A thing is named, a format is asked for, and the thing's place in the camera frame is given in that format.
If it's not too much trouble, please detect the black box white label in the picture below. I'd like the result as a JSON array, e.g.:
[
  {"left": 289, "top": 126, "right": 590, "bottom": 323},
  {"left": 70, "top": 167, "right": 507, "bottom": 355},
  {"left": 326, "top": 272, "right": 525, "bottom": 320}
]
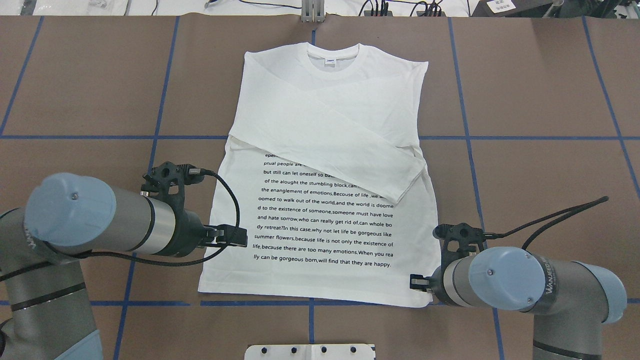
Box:
[{"left": 470, "top": 0, "right": 574, "bottom": 18}]

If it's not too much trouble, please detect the white long-sleeve printed shirt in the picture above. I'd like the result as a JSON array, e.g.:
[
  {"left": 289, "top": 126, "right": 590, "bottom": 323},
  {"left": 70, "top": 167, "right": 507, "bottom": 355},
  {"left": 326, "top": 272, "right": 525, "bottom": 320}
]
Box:
[{"left": 198, "top": 42, "right": 441, "bottom": 308}]

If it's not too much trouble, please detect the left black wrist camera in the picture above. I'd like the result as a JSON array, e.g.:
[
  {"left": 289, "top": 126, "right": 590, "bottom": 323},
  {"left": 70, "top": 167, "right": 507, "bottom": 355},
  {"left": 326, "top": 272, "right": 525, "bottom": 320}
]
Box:
[{"left": 141, "top": 161, "right": 205, "bottom": 203}]

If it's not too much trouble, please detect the aluminium frame post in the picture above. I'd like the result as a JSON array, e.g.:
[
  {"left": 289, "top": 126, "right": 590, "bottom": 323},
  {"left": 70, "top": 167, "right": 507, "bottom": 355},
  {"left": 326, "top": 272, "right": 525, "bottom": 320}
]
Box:
[{"left": 301, "top": 0, "right": 326, "bottom": 23}]

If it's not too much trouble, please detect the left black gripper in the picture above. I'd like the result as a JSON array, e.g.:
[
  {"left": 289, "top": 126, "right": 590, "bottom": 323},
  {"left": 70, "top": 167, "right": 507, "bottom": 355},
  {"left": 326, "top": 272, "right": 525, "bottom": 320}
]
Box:
[{"left": 172, "top": 210, "right": 249, "bottom": 258}]

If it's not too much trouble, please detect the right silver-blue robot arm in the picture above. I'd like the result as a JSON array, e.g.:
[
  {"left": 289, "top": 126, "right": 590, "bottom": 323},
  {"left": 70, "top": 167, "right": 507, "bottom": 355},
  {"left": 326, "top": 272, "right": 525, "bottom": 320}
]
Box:
[{"left": 409, "top": 246, "right": 627, "bottom": 360}]

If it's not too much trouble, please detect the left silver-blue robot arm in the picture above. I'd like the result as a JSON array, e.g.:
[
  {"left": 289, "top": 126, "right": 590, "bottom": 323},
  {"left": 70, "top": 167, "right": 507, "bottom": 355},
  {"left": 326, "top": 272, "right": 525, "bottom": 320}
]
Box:
[{"left": 1, "top": 162, "right": 248, "bottom": 360}]

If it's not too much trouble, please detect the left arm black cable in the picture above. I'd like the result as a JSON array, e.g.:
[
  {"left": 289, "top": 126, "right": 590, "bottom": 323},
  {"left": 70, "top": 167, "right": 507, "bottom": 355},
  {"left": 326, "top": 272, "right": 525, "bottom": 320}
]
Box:
[{"left": 75, "top": 170, "right": 242, "bottom": 268}]

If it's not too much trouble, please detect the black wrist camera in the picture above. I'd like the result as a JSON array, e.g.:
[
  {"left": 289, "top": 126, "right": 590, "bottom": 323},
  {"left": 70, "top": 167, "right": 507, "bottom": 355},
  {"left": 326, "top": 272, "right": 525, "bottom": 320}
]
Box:
[
  {"left": 432, "top": 222, "right": 503, "bottom": 258},
  {"left": 141, "top": 161, "right": 205, "bottom": 203}
]

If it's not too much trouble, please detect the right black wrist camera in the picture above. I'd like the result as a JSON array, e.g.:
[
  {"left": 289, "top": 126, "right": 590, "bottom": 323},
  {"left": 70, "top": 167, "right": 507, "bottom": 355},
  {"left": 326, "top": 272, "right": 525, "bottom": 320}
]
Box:
[{"left": 432, "top": 222, "right": 503, "bottom": 258}]

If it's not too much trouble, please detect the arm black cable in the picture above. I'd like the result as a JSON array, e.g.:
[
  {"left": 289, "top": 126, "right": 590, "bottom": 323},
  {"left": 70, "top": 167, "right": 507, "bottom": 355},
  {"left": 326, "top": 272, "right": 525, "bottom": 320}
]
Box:
[
  {"left": 495, "top": 196, "right": 610, "bottom": 251},
  {"left": 75, "top": 170, "right": 242, "bottom": 268}
]

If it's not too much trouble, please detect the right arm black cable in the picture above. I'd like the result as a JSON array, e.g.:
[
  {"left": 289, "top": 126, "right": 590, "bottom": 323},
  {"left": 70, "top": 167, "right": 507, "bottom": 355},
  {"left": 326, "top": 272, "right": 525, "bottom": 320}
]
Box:
[{"left": 495, "top": 196, "right": 610, "bottom": 251}]

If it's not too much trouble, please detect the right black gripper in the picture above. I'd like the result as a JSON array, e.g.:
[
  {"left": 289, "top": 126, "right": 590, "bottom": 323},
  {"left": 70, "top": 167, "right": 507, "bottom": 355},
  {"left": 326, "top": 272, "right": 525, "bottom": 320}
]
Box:
[{"left": 409, "top": 267, "right": 451, "bottom": 304}]

